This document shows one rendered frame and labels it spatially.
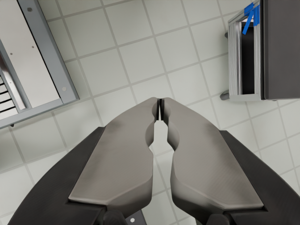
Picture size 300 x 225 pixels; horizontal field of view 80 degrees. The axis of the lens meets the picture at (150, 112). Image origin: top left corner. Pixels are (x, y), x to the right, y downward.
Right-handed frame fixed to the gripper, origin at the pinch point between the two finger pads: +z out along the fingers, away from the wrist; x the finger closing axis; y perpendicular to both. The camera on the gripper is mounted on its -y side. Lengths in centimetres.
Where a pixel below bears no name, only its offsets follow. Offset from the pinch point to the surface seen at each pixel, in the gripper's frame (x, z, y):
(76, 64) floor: -39, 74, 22
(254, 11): 39, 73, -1
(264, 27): 41, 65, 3
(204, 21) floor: 26, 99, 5
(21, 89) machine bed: -58, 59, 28
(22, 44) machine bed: -57, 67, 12
